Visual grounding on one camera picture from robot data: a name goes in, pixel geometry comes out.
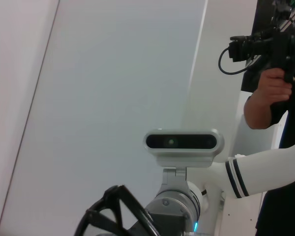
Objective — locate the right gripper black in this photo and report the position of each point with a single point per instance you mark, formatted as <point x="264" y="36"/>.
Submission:
<point x="167" y="225"/>

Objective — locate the black glasses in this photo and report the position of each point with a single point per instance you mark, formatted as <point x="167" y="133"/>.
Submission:
<point x="132" y="201"/>

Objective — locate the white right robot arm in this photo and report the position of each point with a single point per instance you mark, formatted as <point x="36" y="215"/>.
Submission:
<point x="260" y="167"/>

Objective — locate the person bare forearm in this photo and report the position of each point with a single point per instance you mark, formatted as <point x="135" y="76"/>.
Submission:
<point x="255" y="113"/>

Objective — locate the person hand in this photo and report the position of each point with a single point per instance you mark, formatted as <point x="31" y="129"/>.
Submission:
<point x="273" y="86"/>

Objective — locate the person black clothing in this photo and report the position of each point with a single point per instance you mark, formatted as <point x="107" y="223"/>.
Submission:
<point x="280" y="211"/>

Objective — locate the black video camera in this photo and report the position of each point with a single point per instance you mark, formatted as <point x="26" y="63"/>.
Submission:
<point x="280" y="49"/>

